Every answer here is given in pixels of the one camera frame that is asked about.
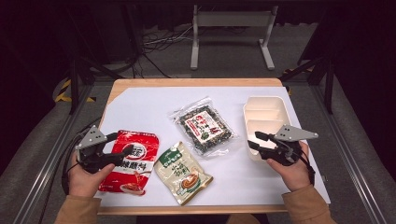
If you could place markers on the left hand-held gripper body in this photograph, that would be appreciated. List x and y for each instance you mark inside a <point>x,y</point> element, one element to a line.
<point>92,137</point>

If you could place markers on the person's left hand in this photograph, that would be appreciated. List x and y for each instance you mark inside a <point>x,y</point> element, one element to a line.
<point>84,182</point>

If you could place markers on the white metal stand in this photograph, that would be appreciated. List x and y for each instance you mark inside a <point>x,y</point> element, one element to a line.
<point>232,18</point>

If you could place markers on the cream divided lunch box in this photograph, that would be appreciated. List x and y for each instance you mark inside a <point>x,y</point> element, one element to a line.
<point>266,116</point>

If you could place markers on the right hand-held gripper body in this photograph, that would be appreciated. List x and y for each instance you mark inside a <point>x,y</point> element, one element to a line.
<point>292,133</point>

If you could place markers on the black metal stand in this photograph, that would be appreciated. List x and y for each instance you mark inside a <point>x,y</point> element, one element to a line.
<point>328,84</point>
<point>74,81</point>

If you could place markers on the person's right hand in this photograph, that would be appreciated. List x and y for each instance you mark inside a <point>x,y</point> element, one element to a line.
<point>294,175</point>

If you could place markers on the white paper sheet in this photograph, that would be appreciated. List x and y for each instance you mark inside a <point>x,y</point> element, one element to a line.
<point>149,105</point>

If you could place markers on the beige green-topped sauce packet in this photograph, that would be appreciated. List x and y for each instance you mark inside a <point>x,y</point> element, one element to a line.
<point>182,174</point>

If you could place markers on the clear seaweed packet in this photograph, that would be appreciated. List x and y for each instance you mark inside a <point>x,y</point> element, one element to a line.
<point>204,126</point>

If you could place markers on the yellow black striped tape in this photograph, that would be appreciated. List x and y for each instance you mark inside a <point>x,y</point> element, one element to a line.
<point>62,93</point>

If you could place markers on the red sauce packet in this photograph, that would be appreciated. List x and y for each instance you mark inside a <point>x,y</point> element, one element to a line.
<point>140,168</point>

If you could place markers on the aluminium rail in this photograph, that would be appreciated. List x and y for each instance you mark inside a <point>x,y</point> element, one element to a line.
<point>348,149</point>
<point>46,165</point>

